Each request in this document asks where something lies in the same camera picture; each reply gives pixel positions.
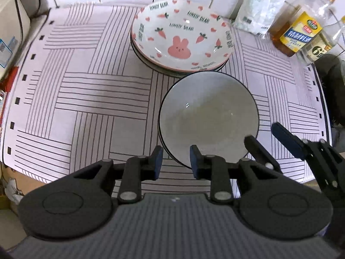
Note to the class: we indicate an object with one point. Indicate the white ribbed bowl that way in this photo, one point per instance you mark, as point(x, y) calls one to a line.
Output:
point(212, 110)
point(164, 146)

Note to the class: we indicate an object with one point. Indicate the clear vinegar bottle yellow cap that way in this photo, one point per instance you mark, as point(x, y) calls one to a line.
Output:
point(323, 42)

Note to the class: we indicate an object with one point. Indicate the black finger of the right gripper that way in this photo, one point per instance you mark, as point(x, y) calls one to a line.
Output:
point(260, 154)

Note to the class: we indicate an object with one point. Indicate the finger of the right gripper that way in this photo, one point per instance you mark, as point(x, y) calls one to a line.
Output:
point(326, 164)

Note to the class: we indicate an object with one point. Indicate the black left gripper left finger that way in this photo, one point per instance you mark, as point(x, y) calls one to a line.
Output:
point(135, 170)

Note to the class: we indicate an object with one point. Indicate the black wok with lid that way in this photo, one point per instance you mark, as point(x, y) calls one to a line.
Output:
point(331, 72)

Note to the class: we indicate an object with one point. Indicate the yellow label cooking oil bottle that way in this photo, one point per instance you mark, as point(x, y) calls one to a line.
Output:
point(305, 21)

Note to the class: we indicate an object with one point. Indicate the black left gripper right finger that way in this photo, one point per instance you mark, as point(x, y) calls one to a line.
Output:
point(215, 169)

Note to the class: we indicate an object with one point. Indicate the blue fried egg plate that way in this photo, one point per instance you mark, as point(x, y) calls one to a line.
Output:
point(177, 74)

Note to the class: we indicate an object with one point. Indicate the pink bunny carrot plate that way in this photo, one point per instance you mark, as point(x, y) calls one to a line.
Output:
point(181, 35)

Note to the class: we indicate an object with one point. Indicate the red striped cloth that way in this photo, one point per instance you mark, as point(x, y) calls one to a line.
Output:
point(7, 84)

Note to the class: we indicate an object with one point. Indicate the white rice cooker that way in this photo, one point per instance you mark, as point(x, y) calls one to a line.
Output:
point(15, 25)

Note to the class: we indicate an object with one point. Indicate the white plastic salt bag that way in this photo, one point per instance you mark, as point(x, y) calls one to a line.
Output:
point(257, 16)

